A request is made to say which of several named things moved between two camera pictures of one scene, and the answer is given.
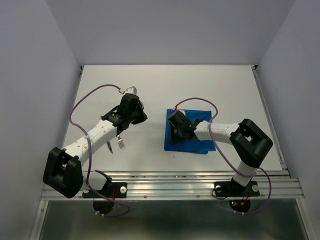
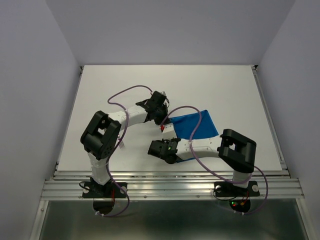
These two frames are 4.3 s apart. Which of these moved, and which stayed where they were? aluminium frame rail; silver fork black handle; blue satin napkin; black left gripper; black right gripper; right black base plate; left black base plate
Moved: blue satin napkin; black right gripper; black left gripper
Stayed: left black base plate; right black base plate; silver fork black handle; aluminium frame rail
